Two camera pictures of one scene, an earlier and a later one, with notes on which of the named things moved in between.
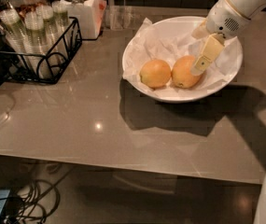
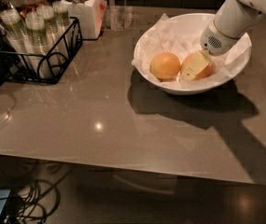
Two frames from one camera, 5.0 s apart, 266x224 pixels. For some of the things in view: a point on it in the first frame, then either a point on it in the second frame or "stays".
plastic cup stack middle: [34, 23] stays
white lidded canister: [82, 6] stays
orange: [155, 73] → [164, 66]
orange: [181, 73] → [206, 75]
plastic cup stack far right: [61, 15] stays
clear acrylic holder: [119, 18] stays
